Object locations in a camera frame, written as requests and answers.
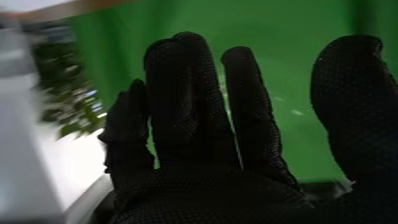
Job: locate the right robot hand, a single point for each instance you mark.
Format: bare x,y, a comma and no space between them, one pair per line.
202,186

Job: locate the green leafy plant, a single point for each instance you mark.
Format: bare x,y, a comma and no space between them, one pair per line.
69,96

